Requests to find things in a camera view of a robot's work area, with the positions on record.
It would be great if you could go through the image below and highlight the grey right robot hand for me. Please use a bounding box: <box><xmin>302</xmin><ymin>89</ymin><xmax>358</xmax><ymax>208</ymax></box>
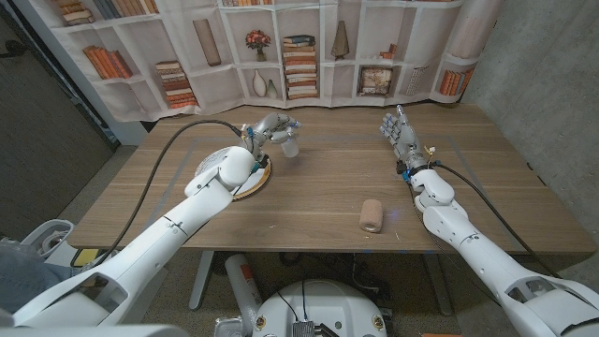
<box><xmin>379</xmin><ymin>104</ymin><xmax>430</xmax><ymax>172</ymax></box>

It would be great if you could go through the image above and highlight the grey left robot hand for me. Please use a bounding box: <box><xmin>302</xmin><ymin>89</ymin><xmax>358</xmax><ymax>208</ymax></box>
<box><xmin>241</xmin><ymin>111</ymin><xmax>302</xmax><ymax>163</ymax></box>

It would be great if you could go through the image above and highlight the white string spool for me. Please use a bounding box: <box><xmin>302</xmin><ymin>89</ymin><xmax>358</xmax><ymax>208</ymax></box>
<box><xmin>280</xmin><ymin>130</ymin><xmax>300</xmax><ymax>159</ymax></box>

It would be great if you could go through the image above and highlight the gold-rimmed white paper plate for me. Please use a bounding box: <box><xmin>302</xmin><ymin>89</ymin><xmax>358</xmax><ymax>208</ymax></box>
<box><xmin>194</xmin><ymin>145</ymin><xmax>272</xmax><ymax>201</ymax></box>

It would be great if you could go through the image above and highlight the printed bookshelf backdrop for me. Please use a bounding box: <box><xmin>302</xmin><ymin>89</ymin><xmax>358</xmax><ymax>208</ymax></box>
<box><xmin>13</xmin><ymin>0</ymin><xmax>506</xmax><ymax>124</ymax></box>

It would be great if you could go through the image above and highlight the tan bandage roll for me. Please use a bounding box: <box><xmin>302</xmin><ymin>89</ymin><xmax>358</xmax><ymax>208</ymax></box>
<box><xmin>358</xmin><ymin>198</ymin><xmax>385</xmax><ymax>234</ymax></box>

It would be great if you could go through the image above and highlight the grey table leg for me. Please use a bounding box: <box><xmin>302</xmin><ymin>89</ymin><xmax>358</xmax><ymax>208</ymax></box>
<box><xmin>189</xmin><ymin>251</ymin><xmax>215</xmax><ymax>312</ymax></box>
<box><xmin>423</xmin><ymin>252</ymin><xmax>453</xmax><ymax>317</ymax></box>

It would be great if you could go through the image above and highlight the white cylinder with orange label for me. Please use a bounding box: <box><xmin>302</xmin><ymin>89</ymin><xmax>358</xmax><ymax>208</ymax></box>
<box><xmin>224</xmin><ymin>254</ymin><xmax>263</xmax><ymax>336</ymax></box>

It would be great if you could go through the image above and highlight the white robot torso base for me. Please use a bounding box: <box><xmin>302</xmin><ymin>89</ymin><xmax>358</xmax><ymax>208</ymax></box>
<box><xmin>252</xmin><ymin>279</ymin><xmax>388</xmax><ymax>337</ymax></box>

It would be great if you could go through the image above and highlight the silver foil tray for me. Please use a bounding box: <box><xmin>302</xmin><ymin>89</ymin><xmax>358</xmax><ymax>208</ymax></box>
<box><xmin>213</xmin><ymin>315</ymin><xmax>244</xmax><ymax>337</ymax></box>

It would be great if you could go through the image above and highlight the yellow flat object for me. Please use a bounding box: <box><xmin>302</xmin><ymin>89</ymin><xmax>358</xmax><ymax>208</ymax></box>
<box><xmin>70</xmin><ymin>247</ymin><xmax>102</xmax><ymax>269</ymax></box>

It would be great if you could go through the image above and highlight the white round bin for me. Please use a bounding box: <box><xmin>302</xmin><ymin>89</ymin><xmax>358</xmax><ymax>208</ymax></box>
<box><xmin>21</xmin><ymin>218</ymin><xmax>75</xmax><ymax>258</ymax></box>

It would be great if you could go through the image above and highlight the person's blue jeans leg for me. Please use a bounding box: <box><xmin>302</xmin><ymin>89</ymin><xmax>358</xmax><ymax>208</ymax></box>
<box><xmin>0</xmin><ymin>242</ymin><xmax>80</xmax><ymax>315</ymax></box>

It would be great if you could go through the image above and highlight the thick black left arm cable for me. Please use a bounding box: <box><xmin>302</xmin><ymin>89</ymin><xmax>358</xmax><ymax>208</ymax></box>
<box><xmin>91</xmin><ymin>119</ymin><xmax>244</xmax><ymax>271</ymax></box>

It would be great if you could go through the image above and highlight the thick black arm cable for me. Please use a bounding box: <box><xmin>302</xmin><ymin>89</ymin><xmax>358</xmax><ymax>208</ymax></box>
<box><xmin>91</xmin><ymin>119</ymin><xmax>244</xmax><ymax>271</ymax></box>
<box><xmin>431</xmin><ymin>161</ymin><xmax>562</xmax><ymax>279</ymax></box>

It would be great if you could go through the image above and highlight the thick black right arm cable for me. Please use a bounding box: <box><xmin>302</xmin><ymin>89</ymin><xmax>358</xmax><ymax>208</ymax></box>
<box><xmin>431</xmin><ymin>161</ymin><xmax>562</xmax><ymax>279</ymax></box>

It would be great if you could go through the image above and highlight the black door handle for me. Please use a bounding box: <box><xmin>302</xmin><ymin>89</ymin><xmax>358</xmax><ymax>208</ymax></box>
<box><xmin>0</xmin><ymin>39</ymin><xmax>27</xmax><ymax>60</ymax></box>

